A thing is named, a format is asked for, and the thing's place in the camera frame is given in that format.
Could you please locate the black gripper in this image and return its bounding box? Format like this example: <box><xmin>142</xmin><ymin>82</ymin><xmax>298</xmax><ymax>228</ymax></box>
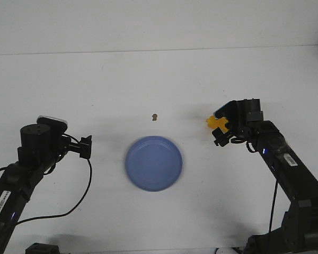
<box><xmin>213</xmin><ymin>99</ymin><xmax>250</xmax><ymax>147</ymax></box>
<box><xmin>60</xmin><ymin>135</ymin><xmax>92</xmax><ymax>159</ymax></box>

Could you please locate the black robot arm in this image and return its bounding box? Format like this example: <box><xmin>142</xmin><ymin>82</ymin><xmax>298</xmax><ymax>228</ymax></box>
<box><xmin>0</xmin><ymin>121</ymin><xmax>92</xmax><ymax>253</ymax></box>
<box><xmin>212</xmin><ymin>99</ymin><xmax>318</xmax><ymax>252</ymax></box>

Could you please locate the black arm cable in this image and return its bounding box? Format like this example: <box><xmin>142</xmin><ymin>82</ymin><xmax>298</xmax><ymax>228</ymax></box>
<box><xmin>269</xmin><ymin>179</ymin><xmax>279</xmax><ymax>233</ymax></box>
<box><xmin>15</xmin><ymin>134</ymin><xmax>93</xmax><ymax>225</ymax></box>

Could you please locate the yellow corn cob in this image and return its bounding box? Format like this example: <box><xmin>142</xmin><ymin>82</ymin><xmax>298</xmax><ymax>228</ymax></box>
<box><xmin>206</xmin><ymin>115</ymin><xmax>228</xmax><ymax>133</ymax></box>

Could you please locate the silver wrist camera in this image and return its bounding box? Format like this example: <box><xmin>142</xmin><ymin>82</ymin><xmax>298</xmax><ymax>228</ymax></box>
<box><xmin>37</xmin><ymin>115</ymin><xmax>68</xmax><ymax>133</ymax></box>

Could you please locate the blue round plate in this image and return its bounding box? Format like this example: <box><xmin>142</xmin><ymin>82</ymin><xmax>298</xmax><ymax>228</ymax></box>
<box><xmin>124</xmin><ymin>136</ymin><xmax>183</xmax><ymax>192</ymax></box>

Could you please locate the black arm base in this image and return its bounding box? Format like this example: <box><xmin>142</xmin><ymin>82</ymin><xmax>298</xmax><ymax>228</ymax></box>
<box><xmin>25</xmin><ymin>243</ymin><xmax>60</xmax><ymax>254</ymax></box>
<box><xmin>243</xmin><ymin>228</ymin><xmax>318</xmax><ymax>253</ymax></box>

